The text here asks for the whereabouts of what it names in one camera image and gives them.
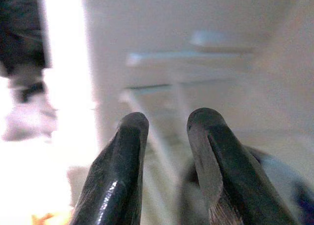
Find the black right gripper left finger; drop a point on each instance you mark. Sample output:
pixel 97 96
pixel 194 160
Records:
pixel 117 176

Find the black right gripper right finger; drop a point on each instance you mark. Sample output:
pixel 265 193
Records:
pixel 230 176

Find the white and blue packet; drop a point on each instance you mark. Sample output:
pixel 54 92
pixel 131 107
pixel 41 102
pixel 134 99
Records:
pixel 287 181

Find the dark blurred object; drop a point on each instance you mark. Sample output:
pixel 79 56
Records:
pixel 22 31

